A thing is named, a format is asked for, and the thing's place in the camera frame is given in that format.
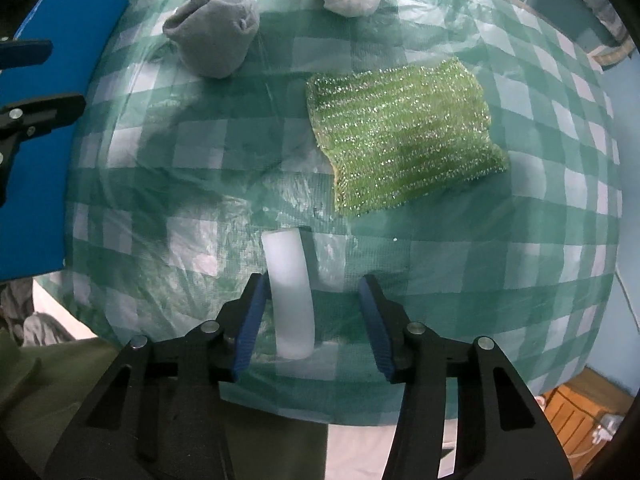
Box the green glitter scrubbing cloth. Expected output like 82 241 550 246
305 57 511 219

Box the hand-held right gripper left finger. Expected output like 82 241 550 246
47 272 271 480

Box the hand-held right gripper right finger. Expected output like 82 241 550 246
357 274 573 480

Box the blue-edged cardboard box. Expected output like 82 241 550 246
0 0 131 282

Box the white plug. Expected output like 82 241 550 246
590 412 626 441

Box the wooden box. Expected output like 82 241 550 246
542 382 634 479

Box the grey cloth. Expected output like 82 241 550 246
0 277 74 349

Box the silver curtain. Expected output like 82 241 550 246
542 0 637 69

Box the green checked tablecloth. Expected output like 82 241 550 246
65 0 624 424

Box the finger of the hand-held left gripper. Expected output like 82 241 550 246
0 92 87 207
0 39 54 69

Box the white plastic tube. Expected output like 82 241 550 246
261 229 317 360

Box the grey sock ball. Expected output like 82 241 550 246
163 0 261 80

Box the person's olive trouser leg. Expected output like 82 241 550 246
0 330 331 480

